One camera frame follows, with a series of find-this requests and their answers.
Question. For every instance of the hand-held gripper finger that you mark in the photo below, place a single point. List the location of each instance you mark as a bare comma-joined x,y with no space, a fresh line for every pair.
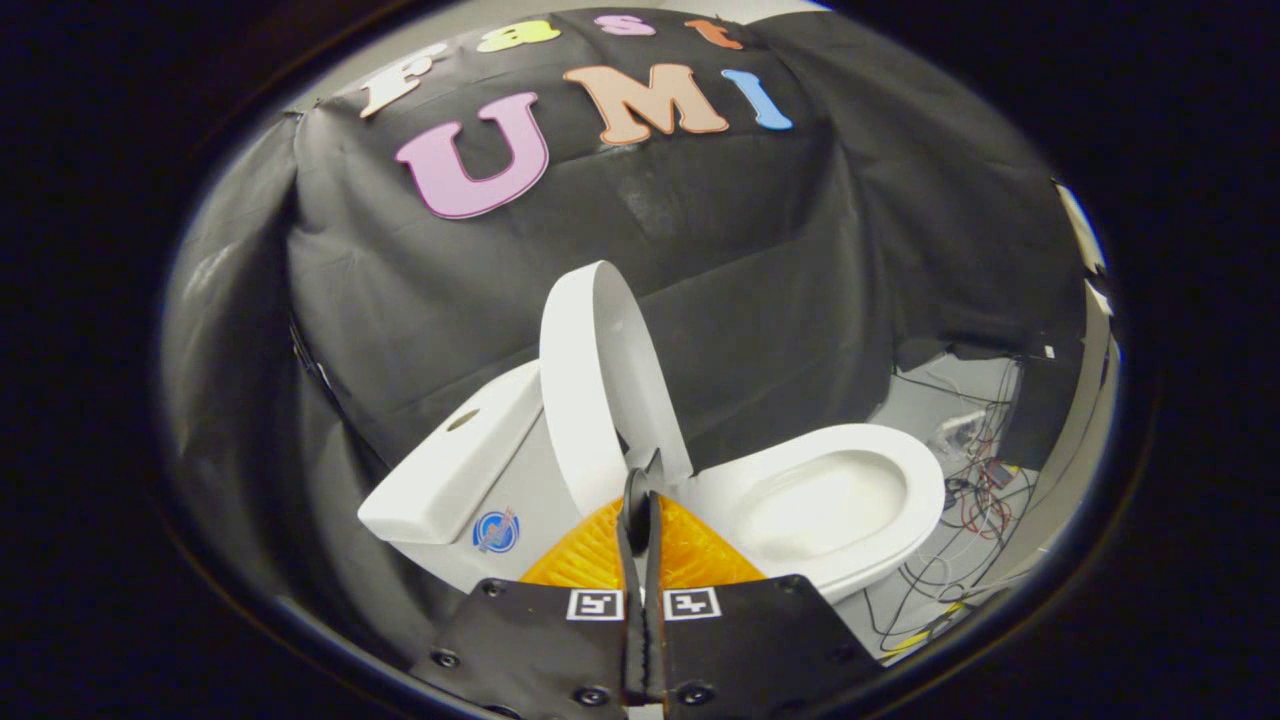
633,600
655,600

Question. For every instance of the white toilet lid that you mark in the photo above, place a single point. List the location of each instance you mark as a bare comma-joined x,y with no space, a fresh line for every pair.
600,380

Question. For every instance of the black backdrop cloth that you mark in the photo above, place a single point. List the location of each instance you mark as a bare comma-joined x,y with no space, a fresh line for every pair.
700,250

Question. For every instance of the black box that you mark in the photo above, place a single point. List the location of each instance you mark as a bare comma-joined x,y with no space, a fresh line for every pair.
1040,400

